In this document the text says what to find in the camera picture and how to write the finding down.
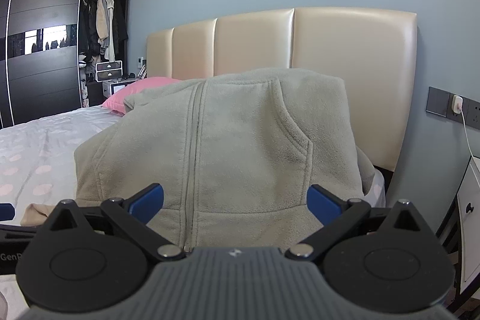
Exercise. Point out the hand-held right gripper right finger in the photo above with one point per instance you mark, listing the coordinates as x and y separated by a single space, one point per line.
323 202

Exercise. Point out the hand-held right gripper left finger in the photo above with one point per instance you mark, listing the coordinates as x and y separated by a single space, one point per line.
144 200

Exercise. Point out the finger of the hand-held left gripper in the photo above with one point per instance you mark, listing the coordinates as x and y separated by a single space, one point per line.
5 211

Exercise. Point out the khaki fleece hoodie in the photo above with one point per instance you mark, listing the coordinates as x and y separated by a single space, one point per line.
240 140

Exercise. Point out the dark hanging clothes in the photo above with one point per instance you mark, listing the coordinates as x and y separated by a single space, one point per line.
87 24

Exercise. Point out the beige garment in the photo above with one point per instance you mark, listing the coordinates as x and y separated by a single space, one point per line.
35 215

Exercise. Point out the bed with polka dot sheet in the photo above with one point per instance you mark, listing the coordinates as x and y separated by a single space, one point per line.
37 155

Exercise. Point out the pink pillow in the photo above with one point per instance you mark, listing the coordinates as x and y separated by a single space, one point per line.
131 91

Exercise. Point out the white low cabinet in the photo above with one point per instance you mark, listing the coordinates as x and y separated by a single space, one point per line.
116 87

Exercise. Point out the white storage drawer box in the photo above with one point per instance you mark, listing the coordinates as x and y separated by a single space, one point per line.
109 70

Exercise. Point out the beige padded headboard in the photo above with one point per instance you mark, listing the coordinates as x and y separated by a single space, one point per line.
337 54

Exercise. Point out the white nightstand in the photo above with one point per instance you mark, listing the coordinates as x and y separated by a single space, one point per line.
470 230

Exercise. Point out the white charger plug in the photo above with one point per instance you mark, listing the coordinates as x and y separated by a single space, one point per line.
457 104

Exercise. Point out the beige hanging coat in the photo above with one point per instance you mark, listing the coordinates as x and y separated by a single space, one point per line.
102 22

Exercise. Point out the white wall remote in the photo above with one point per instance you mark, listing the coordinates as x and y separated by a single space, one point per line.
141 62

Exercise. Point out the grey wall socket panel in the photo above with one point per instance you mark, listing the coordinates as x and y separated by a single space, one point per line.
438 100

